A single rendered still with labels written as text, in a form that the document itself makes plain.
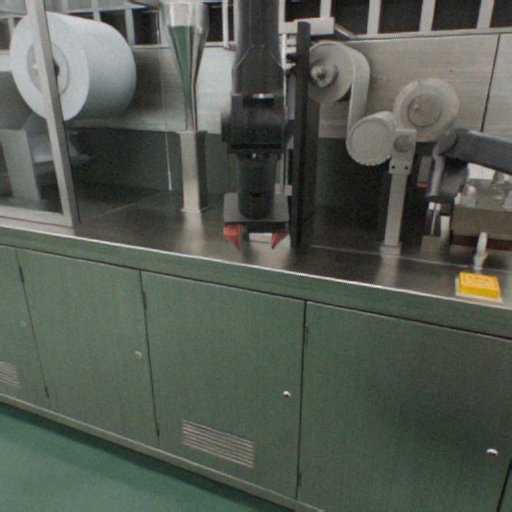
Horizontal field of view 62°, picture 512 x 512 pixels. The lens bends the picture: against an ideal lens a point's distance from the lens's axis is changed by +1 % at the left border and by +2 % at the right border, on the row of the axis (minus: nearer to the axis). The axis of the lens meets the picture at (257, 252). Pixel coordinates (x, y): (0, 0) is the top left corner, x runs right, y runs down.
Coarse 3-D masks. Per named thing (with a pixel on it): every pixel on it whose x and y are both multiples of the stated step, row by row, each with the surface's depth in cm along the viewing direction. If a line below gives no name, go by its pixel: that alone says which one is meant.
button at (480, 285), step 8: (464, 272) 92; (464, 280) 89; (472, 280) 89; (480, 280) 89; (488, 280) 89; (496, 280) 89; (464, 288) 87; (472, 288) 86; (480, 288) 86; (488, 288) 85; (496, 288) 85; (480, 296) 86; (488, 296) 86; (496, 296) 85
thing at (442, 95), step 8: (416, 88) 101; (424, 88) 101; (432, 88) 100; (440, 88) 99; (408, 96) 102; (440, 96) 100; (448, 96) 99; (408, 104) 103; (448, 104) 100; (400, 112) 104; (448, 112) 100; (408, 120) 104; (440, 120) 101; (408, 128) 105; (416, 128) 104; (424, 128) 103; (432, 128) 103; (440, 128) 102
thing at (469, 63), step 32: (224, 64) 151; (384, 64) 132; (416, 64) 129; (448, 64) 126; (480, 64) 123; (224, 96) 155; (384, 96) 135; (480, 96) 125; (320, 128) 146; (480, 128) 128
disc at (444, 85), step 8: (416, 80) 101; (424, 80) 100; (432, 80) 100; (440, 80) 99; (408, 88) 102; (448, 88) 99; (400, 96) 103; (416, 96) 102; (456, 96) 99; (400, 104) 104; (456, 104) 100; (456, 112) 100; (400, 120) 105; (448, 120) 101; (400, 128) 106; (448, 128) 102; (424, 136) 104; (432, 136) 104
